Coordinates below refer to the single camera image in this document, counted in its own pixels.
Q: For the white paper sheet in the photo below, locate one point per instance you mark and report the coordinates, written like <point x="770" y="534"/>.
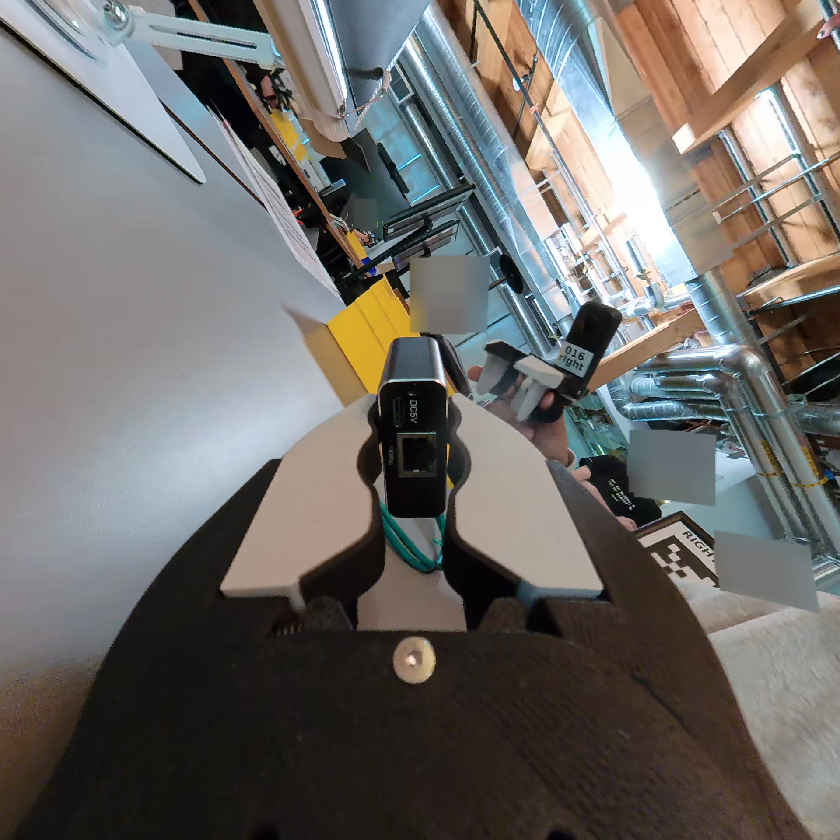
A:
<point x="282" y="210"/>

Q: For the dark grey usb hub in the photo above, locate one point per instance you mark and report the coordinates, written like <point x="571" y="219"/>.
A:
<point x="413" y="485"/>

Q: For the black monitor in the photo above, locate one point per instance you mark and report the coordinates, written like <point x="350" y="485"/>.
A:
<point x="426" y="216"/>

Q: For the desk monitor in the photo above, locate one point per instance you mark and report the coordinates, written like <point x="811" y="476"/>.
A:
<point x="295" y="39"/>

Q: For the white monitor stand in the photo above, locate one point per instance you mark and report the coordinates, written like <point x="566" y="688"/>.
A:
<point x="144" y="111"/>

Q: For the printed marker tag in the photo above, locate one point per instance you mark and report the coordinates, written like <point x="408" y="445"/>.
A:
<point x="676" y="558"/>

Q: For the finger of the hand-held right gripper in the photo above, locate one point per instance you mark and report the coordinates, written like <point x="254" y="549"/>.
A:
<point x="502" y="367"/>
<point x="535" y="377"/>

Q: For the person's right hand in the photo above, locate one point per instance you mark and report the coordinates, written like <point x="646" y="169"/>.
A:
<point x="551" y="441"/>

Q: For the long wooden desk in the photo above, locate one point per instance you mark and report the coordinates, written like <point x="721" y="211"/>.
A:
<point x="319" y="197"/>

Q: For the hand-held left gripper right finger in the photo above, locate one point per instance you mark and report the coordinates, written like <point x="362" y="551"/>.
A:
<point x="518" y="518"/>

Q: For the cardboard box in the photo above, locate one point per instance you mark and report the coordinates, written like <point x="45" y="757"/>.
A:
<point x="328" y="141"/>

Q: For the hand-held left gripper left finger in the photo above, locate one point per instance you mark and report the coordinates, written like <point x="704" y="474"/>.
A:
<point x="308" y="505"/>

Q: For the silver air duct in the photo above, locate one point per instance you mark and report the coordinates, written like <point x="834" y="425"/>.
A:
<point x="472" y="131"/>

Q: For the wooden beam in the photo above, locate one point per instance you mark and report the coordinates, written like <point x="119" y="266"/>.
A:
<point x="649" y="348"/>

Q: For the silver insulated pipes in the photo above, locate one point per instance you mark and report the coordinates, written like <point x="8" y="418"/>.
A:
<point x="735" y="367"/>

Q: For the yellow plastic bin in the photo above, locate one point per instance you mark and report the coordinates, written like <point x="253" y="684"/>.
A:
<point x="361" y="328"/>
<point x="289" y="134"/>

